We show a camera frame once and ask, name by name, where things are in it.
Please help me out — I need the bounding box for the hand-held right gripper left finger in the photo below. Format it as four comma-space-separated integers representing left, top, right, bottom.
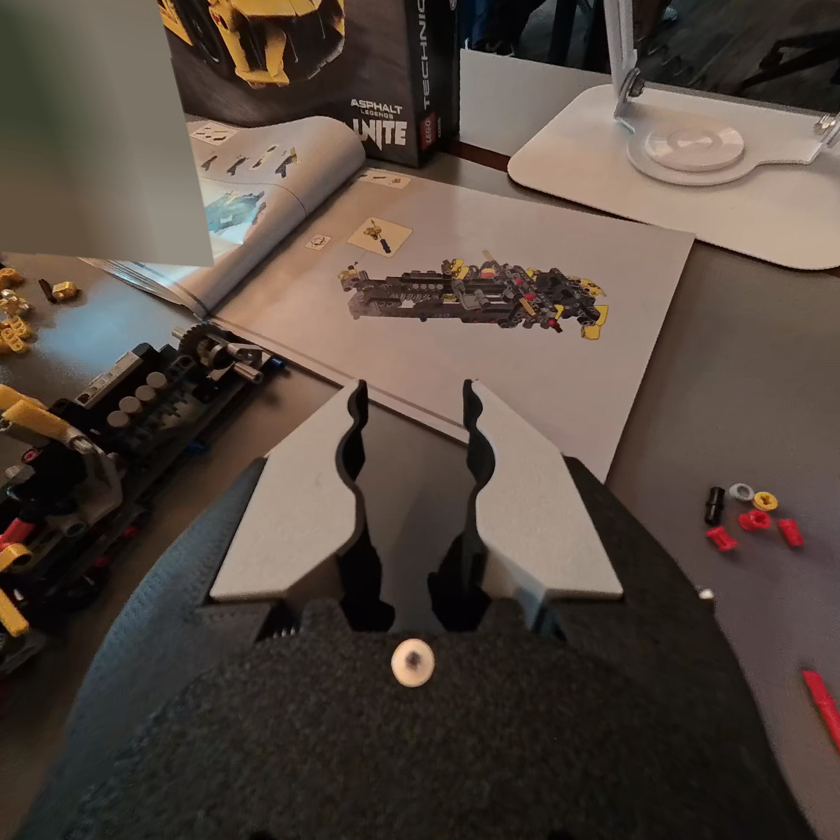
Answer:
209, 379, 396, 632

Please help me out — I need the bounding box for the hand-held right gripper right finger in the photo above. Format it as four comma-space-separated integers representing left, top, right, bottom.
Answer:
428, 378, 624, 632

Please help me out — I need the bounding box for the partly built lego car chassis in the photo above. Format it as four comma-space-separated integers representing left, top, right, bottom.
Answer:
0, 325, 287, 680

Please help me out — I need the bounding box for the red lego axle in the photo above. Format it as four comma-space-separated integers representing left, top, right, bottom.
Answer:
802, 669, 840, 752

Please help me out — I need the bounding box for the pile of yellow lego pieces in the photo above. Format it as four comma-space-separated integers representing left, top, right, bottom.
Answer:
0, 266, 81, 357

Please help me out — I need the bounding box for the Lego Technic set box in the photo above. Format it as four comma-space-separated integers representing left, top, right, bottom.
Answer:
157, 0, 460, 169

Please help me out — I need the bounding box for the open instruction booklet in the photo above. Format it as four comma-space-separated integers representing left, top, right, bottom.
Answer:
82, 115, 697, 484

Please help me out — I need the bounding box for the white stand base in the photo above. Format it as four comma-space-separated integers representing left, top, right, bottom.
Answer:
507, 0, 840, 271

